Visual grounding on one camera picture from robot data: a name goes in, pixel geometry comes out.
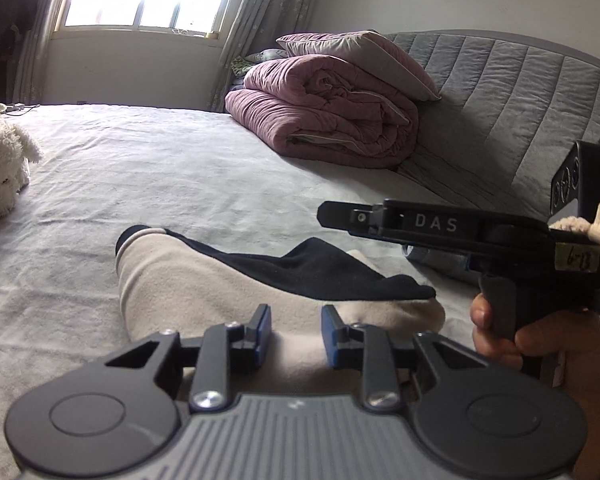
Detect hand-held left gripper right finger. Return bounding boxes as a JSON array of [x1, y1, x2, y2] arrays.
[[321, 305, 481, 413]]

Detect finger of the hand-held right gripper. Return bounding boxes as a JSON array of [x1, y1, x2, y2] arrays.
[[317, 201, 385, 236]]

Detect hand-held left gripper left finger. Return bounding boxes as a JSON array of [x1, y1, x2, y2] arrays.
[[102, 304, 272, 413]]

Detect beige and black garment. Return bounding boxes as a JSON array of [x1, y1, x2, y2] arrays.
[[115, 225, 447, 396]]

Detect person's right forearm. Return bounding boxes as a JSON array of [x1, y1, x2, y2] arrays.
[[560, 340, 600, 480]]

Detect person's right hand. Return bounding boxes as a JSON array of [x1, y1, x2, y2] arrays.
[[470, 292, 600, 391]]

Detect folded pink quilt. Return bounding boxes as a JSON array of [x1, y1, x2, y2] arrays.
[[224, 56, 420, 170]]

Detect grey quilted headboard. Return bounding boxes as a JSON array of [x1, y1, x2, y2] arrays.
[[384, 30, 600, 228]]

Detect pink pillow with grey trim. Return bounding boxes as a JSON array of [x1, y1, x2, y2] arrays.
[[276, 30, 442, 103]]

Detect floral patterned pillow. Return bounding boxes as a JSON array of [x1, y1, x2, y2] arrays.
[[230, 49, 289, 87]]

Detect grey bed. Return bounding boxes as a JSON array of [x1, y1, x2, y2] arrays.
[[0, 102, 600, 480]]

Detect grey patterned curtain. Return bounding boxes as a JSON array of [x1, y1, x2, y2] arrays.
[[219, 0, 327, 67], [19, 0, 77, 106]]

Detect white plush toy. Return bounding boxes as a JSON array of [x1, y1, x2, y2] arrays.
[[0, 102, 44, 227]]

